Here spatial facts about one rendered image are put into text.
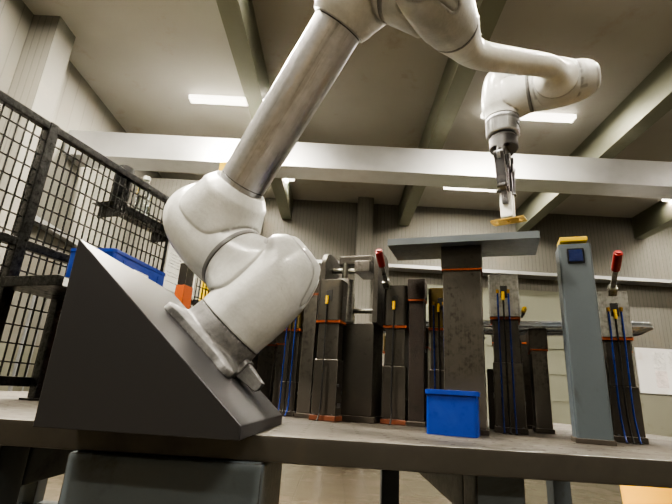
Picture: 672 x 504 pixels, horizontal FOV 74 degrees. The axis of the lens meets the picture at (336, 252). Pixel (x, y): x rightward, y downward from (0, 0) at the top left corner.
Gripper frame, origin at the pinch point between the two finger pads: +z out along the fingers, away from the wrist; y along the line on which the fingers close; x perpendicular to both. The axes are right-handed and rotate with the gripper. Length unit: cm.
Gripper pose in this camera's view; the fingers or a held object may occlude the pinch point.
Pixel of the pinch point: (507, 206)
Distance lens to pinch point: 125.5
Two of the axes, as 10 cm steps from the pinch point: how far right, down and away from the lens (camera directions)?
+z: -0.6, 9.5, -3.1
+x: -8.2, 1.3, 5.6
